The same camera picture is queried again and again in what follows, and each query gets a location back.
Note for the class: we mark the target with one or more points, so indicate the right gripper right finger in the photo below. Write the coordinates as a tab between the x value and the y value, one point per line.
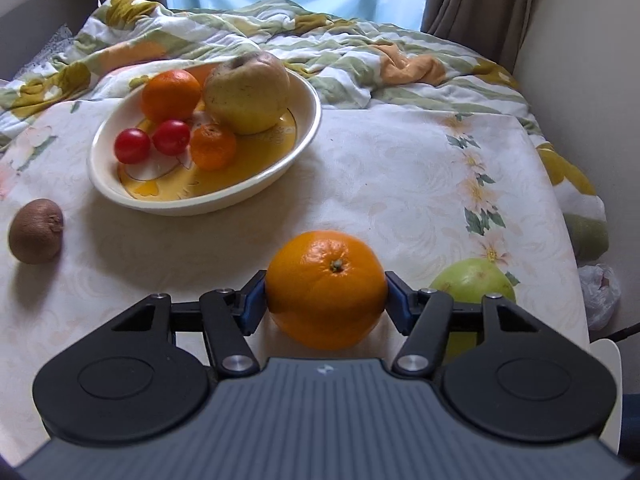
422	316

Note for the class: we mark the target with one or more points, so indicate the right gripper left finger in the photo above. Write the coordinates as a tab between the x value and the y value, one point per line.
229	317

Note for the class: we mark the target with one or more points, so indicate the large orange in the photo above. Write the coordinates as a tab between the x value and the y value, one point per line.
326	290

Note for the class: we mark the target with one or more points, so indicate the small mandarin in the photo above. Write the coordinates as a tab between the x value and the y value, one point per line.
201	71
212	147

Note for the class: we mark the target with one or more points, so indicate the large red tomato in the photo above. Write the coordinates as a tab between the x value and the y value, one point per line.
172	137

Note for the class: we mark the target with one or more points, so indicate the small red cherry tomato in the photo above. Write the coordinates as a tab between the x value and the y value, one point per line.
132	146

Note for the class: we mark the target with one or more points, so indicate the green apple right side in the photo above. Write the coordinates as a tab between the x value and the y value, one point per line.
469	281

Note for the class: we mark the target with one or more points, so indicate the white floral bedsheet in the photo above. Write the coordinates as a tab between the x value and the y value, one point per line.
422	189

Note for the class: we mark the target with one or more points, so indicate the cream yellow ceramic bowl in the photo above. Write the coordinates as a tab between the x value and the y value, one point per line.
197	166

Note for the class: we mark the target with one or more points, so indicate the white plastic bag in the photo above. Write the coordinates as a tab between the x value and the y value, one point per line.
601	292

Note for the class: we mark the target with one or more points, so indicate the brown kiwi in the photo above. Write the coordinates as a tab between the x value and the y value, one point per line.
36	232

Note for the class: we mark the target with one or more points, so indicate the large yellowish apple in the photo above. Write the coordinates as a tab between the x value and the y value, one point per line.
249	93

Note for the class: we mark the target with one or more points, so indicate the small mandarin in bowl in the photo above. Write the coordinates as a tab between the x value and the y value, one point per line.
201	71

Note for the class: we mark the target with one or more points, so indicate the striped floral duvet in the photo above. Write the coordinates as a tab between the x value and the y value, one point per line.
351	63

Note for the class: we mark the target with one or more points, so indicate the grey patterned pillow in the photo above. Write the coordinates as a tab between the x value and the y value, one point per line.
58	43

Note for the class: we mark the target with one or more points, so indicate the right brown curtain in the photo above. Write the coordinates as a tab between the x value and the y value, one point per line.
493	28

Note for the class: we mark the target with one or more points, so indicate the grey headboard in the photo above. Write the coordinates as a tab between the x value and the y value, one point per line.
27	28

